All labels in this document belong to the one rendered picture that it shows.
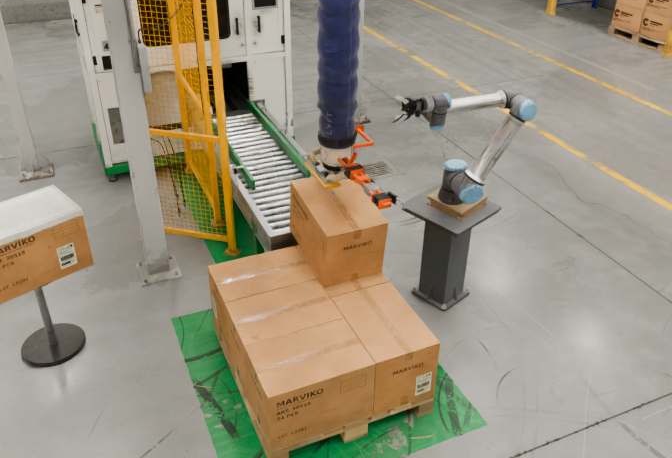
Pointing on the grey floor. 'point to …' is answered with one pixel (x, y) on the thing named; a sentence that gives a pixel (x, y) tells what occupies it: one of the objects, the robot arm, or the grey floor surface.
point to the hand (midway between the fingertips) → (393, 110)
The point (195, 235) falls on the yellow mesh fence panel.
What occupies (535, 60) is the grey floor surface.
